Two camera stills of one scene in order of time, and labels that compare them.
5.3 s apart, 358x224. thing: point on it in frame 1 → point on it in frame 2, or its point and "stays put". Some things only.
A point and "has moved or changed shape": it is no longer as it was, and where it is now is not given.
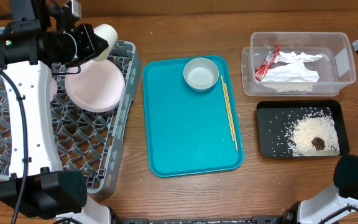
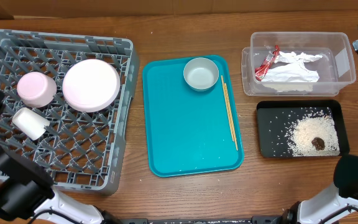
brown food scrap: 318,143 stays put
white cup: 109,35 has moved or changed shape
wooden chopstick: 231,117 stays put
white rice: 312,122 stays put
